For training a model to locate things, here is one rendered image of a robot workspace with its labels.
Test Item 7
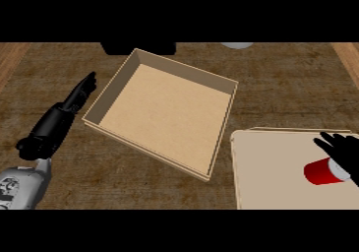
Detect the cardboard box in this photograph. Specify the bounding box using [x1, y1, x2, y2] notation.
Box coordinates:
[80, 47, 240, 183]

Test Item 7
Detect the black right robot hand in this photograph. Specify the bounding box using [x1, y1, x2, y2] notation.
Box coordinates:
[314, 131, 359, 194]

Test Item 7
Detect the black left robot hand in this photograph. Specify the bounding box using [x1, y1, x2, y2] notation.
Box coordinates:
[15, 71, 98, 161]

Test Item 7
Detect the beige tray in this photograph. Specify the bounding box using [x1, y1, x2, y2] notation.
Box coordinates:
[228, 126, 359, 211]

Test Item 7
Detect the red can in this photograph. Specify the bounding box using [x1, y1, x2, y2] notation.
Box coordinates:
[303, 157, 352, 186]

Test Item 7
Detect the pale grey round object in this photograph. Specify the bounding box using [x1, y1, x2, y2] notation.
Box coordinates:
[221, 42, 254, 50]

